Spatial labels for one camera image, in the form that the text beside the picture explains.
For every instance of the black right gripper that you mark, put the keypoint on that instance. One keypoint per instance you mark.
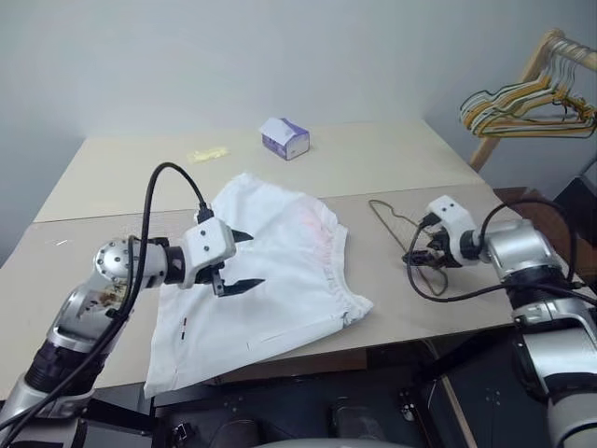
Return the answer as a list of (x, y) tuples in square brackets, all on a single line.
[(438, 242)]

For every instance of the white shorts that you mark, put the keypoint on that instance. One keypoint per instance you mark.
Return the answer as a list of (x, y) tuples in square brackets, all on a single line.
[(280, 261)]

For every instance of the wooden clothes rack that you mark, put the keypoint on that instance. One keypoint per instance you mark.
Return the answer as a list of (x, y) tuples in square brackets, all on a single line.
[(536, 51)]

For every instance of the black under-table frame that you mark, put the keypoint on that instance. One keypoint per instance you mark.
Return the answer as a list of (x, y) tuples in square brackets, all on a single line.
[(298, 401)]

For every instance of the black cabinet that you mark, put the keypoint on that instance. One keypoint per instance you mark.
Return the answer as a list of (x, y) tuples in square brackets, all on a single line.
[(578, 200)]

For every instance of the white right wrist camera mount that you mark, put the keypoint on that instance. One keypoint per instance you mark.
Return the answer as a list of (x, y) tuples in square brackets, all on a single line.
[(450, 212)]

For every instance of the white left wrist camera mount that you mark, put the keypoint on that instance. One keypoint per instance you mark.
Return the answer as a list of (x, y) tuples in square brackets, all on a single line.
[(207, 242)]

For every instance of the bunch of coloured hangers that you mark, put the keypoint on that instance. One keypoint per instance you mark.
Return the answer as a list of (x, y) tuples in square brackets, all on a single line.
[(487, 112)]

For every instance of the yellow scrap patch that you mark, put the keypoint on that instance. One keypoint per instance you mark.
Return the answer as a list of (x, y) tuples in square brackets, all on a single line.
[(207, 155)]

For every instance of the purple white tissue box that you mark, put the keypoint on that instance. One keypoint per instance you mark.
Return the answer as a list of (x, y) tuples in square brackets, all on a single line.
[(285, 137)]

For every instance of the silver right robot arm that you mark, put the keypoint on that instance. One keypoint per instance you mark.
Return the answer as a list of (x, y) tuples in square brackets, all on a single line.
[(536, 289)]

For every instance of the silver robot torso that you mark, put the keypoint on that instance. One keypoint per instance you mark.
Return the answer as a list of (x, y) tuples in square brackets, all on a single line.
[(331, 443)]

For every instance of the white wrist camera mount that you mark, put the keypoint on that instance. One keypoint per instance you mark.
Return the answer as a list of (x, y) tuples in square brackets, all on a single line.
[(207, 242), (450, 212)]

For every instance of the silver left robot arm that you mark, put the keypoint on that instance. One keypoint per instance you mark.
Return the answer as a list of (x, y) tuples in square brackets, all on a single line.
[(116, 263)]

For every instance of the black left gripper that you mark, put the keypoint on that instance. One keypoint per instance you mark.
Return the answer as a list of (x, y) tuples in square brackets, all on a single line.
[(207, 275)]

